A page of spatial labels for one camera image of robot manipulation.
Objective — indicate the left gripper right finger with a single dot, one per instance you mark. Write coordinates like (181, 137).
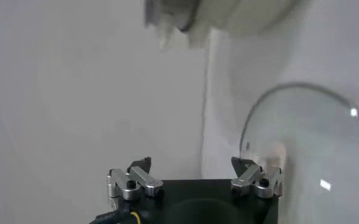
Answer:
(258, 182)

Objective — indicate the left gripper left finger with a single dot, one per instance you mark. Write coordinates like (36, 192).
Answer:
(127, 185)

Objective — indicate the round glass pot lid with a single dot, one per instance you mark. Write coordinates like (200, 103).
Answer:
(319, 146)

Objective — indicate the white electric cooker pot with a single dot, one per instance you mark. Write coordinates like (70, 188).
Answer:
(243, 15)

